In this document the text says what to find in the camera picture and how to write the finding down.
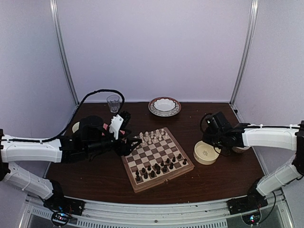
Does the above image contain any left aluminium frame post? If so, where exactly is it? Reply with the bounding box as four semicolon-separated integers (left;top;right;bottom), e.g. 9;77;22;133
49;0;79;106

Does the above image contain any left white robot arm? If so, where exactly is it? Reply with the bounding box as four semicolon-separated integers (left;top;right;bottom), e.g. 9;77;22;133
0;115;142;211

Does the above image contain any cream ceramic mug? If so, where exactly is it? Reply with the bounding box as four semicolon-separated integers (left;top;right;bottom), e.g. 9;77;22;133
72;122;80;133

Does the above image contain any left black cable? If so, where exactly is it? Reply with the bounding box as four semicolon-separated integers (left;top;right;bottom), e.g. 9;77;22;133
40;89;125;144

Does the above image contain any cream cat-ear bowl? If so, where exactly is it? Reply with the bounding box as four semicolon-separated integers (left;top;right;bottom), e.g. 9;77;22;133
193;141;219;165

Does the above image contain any black cable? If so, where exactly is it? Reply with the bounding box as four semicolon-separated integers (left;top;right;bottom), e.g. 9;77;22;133
40;89;125;144
199;113;212;133

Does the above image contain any tall dark chess piece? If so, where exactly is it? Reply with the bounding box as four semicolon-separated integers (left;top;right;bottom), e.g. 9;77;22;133
156;166;161;174

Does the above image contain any white chess piece tall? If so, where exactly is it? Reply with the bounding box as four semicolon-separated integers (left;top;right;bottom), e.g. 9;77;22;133
139;132;144;142

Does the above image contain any wooden chess board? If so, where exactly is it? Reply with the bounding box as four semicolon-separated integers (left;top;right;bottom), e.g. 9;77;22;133
122;127;194;193

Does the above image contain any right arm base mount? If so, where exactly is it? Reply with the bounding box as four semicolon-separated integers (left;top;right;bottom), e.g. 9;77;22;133
227;180;268;215

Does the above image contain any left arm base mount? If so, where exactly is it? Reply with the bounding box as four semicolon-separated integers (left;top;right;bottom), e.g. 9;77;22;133
43;180;85;216

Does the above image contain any right black cable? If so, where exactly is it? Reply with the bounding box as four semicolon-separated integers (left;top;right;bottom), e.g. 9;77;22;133
199;113;212;133

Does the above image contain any right aluminium frame post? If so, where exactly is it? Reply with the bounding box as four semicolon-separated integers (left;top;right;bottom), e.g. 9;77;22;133
229;0;259;106

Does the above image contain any pink cat-ear bowl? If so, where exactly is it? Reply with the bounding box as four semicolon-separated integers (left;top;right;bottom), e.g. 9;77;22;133
103;123;126;136

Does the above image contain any clear drinking glass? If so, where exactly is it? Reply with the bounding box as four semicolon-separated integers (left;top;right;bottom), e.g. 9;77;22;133
106;95;120;113

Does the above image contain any white scalloped bowl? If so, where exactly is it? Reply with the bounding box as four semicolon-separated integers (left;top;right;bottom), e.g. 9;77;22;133
153;98;176;112

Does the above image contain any patterned ceramic plate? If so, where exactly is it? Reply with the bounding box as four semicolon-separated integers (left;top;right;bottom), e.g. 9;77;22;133
148;97;181;117

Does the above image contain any small white cup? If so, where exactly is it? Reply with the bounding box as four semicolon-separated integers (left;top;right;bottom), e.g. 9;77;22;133
232;147;250;153

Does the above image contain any aluminium frame post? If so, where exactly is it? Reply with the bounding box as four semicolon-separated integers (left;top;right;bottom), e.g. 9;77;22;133
229;0;259;106
49;0;79;106

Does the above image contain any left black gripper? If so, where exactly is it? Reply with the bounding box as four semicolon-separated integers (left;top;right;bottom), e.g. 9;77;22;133
85;129;142;156

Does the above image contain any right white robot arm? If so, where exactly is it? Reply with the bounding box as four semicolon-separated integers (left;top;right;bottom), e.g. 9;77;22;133
199;112;304;210

